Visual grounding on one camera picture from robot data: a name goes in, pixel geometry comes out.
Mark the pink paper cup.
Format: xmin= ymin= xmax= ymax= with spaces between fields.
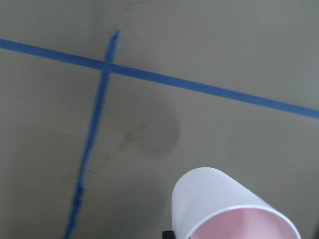
xmin=171 ymin=167 xmax=301 ymax=239

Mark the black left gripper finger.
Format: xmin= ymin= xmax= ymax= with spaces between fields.
xmin=162 ymin=231 xmax=175 ymax=239

